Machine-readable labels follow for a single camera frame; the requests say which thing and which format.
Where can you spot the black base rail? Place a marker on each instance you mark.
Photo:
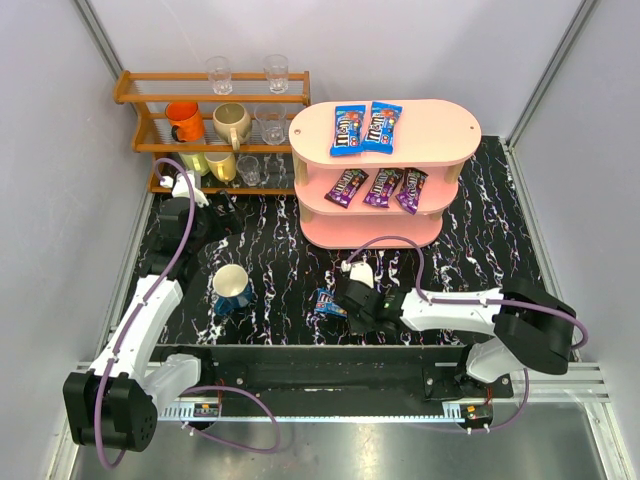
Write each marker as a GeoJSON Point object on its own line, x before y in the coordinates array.
{"type": "Point", "coordinates": [430, 372]}

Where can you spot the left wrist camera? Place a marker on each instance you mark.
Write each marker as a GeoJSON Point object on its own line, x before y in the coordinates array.
{"type": "Point", "coordinates": [186, 186]}

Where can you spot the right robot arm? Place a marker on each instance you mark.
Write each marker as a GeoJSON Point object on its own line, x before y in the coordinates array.
{"type": "Point", "coordinates": [525, 327]}

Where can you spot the blue mug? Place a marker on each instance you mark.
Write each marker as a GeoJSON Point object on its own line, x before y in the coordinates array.
{"type": "Point", "coordinates": [232, 287]}

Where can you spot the yellow mug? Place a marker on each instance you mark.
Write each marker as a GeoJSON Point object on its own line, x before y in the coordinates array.
{"type": "Point", "coordinates": [222, 165]}

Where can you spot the light green mug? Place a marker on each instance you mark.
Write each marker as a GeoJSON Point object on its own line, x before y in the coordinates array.
{"type": "Point", "coordinates": [195, 161]}

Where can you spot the beige mug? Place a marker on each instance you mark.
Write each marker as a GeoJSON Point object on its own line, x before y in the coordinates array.
{"type": "Point", "coordinates": [233, 124]}

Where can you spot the pink three-tier shelf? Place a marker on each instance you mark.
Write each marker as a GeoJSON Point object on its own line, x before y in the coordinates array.
{"type": "Point", "coordinates": [433, 135]}

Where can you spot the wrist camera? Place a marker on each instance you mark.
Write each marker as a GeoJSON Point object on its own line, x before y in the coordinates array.
{"type": "Point", "coordinates": [186, 186]}
{"type": "Point", "coordinates": [359, 271]}

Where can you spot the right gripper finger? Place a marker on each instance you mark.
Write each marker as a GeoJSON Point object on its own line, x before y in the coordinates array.
{"type": "Point", "coordinates": [359, 323]}
{"type": "Point", "coordinates": [343, 301]}

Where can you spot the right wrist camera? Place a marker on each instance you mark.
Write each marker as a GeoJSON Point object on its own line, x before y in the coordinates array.
{"type": "Point", "coordinates": [359, 271]}

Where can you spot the clear glass top left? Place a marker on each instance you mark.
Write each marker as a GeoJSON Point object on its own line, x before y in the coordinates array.
{"type": "Point", "coordinates": [219, 74]}

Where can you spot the clear glass shelf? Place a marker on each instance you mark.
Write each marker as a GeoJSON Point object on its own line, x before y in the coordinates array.
{"type": "Point", "coordinates": [271, 118]}
{"type": "Point", "coordinates": [249, 169]}

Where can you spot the clear glass top right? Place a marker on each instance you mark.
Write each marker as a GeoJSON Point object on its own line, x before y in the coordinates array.
{"type": "Point", "coordinates": [276, 70]}

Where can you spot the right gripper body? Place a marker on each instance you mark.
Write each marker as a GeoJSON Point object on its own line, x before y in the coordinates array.
{"type": "Point", "coordinates": [353, 303]}

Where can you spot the blue candy bag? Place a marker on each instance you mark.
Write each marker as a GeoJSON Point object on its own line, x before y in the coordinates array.
{"type": "Point", "coordinates": [325, 304]}
{"type": "Point", "coordinates": [347, 130]}
{"type": "Point", "coordinates": [379, 136]}

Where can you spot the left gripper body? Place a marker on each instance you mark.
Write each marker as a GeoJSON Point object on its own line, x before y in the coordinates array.
{"type": "Point", "coordinates": [218, 208]}

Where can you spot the orange mug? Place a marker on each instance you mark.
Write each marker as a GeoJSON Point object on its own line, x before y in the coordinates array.
{"type": "Point", "coordinates": [186, 121]}

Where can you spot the purple candy bag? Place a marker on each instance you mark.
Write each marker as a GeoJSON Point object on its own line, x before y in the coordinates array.
{"type": "Point", "coordinates": [409, 195]}
{"type": "Point", "coordinates": [346, 187]}
{"type": "Point", "coordinates": [383, 186]}

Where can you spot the clear glass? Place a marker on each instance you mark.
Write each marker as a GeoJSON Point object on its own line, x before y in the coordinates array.
{"type": "Point", "coordinates": [276, 70]}
{"type": "Point", "coordinates": [219, 74]}

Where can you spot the orange wooden cup rack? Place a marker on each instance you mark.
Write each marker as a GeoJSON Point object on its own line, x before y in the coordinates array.
{"type": "Point", "coordinates": [150, 92]}

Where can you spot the clear glass middle shelf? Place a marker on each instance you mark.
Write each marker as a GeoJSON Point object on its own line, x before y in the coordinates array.
{"type": "Point", "coordinates": [271, 118]}

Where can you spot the clear glass bottom shelf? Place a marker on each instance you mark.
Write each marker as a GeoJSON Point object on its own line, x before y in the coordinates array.
{"type": "Point", "coordinates": [249, 169]}

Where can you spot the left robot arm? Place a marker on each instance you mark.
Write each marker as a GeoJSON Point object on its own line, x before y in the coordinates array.
{"type": "Point", "coordinates": [116, 402]}

